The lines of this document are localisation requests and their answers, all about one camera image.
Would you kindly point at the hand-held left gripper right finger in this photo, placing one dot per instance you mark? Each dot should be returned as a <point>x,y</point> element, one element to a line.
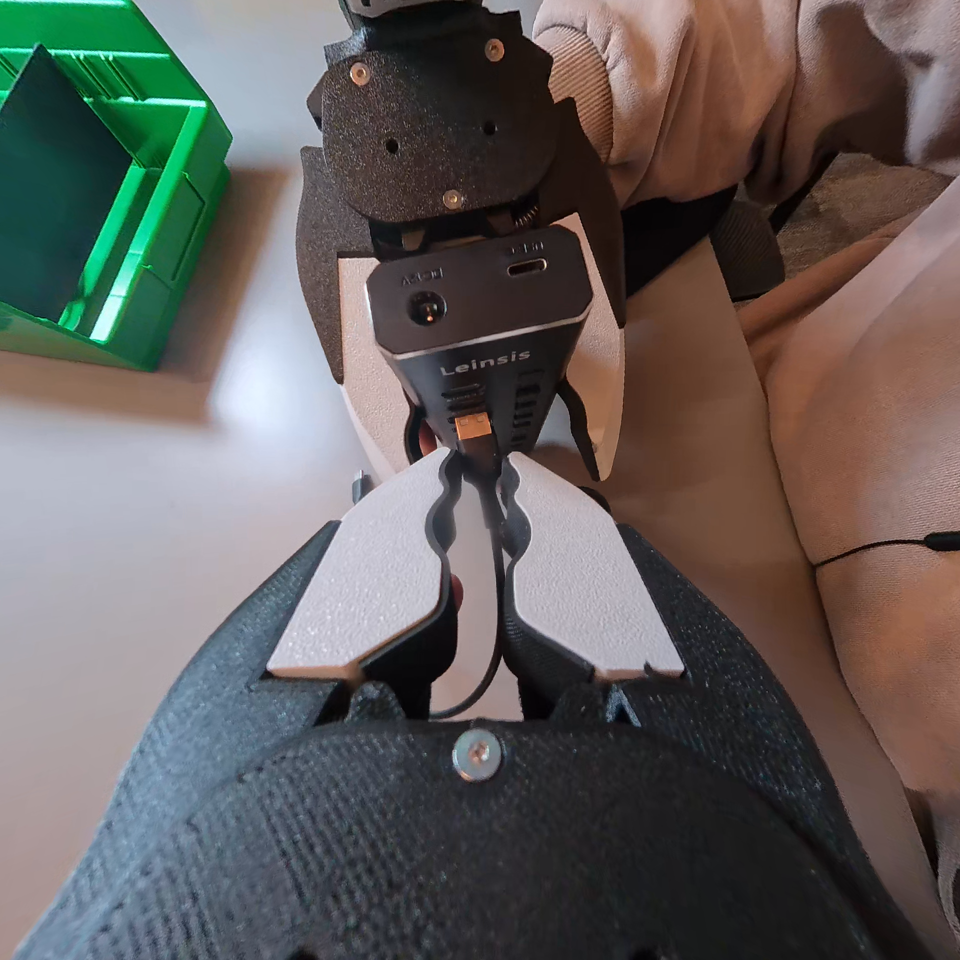
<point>585,592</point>

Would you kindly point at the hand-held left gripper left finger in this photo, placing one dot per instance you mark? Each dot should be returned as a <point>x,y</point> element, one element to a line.
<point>375,585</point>

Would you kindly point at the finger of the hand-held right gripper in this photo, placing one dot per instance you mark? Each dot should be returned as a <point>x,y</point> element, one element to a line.
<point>604,390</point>
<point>356,337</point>

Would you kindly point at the black usb hub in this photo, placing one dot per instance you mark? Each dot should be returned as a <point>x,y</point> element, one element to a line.
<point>480,315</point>

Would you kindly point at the green plastic bin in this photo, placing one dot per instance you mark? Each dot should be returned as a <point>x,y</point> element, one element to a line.
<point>172,187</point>

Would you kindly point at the person's right forearm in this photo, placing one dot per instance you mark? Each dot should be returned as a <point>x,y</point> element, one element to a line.
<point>712,75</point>

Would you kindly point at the person's left hand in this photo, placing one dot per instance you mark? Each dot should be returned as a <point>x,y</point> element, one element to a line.
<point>455,592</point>

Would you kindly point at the person's right hand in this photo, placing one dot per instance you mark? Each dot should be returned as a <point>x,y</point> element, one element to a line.
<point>426,439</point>

